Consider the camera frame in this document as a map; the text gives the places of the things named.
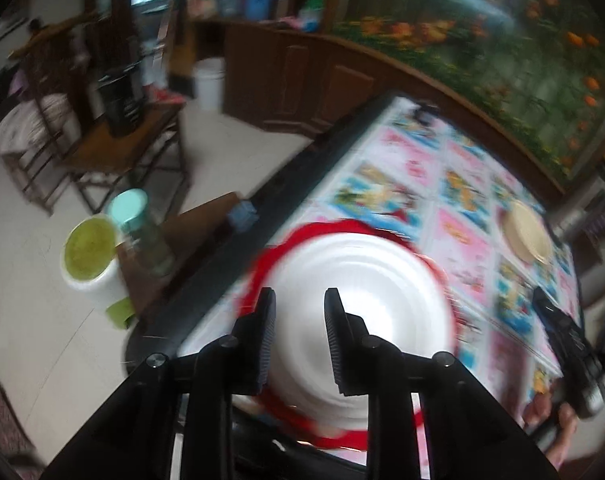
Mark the printed cartoon tablecloth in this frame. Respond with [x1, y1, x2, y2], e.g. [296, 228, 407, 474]
[177, 94, 584, 462]

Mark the red fluted glass plate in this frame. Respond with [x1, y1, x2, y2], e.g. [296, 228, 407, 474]
[237, 218, 464, 454]

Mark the steel thermos flask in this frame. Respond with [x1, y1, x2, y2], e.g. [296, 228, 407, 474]
[549, 194, 605, 242]

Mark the light green cup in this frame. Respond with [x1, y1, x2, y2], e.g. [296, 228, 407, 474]
[106, 297, 136, 329]

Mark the white plastic bucket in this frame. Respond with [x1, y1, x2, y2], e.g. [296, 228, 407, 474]
[192, 58, 227, 112]

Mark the black table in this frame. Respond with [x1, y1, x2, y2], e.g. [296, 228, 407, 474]
[124, 89, 424, 480]

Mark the small blue object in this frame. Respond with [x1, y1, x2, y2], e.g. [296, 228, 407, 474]
[226, 200, 259, 234]

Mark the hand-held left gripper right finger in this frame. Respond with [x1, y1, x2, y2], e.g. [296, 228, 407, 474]
[323, 287, 558, 480]

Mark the red cloth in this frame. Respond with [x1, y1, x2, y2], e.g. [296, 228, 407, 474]
[146, 87, 186, 107]

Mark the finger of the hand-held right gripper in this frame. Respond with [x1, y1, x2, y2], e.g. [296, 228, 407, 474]
[531, 286, 584, 357]

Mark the white plate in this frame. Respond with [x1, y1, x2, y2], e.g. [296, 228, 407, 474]
[266, 232, 456, 434]

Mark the brown wooden cabinet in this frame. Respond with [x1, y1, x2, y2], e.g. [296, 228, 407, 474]
[186, 19, 569, 197]

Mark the bottle with teal lid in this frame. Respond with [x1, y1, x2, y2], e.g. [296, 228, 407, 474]
[106, 188, 176, 277]

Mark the black bucket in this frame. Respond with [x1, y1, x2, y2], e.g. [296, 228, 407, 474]
[96, 66, 146, 137]

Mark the cream plate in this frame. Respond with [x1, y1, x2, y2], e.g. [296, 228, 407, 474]
[501, 199, 554, 264]

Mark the brown stool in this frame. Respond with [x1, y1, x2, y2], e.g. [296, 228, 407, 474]
[116, 192, 244, 322]

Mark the flower landscape wall poster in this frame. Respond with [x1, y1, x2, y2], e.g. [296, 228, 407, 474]
[332, 0, 605, 182]

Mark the person's right hand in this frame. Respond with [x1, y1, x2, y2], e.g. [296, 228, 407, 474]
[523, 391, 581, 467]

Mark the white jar with green lid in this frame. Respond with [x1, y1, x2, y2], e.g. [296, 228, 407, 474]
[60, 213, 129, 312]

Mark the wooden chair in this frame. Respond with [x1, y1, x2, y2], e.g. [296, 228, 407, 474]
[20, 49, 192, 217]

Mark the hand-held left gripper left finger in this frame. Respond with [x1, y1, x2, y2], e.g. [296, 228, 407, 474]
[42, 286, 278, 480]

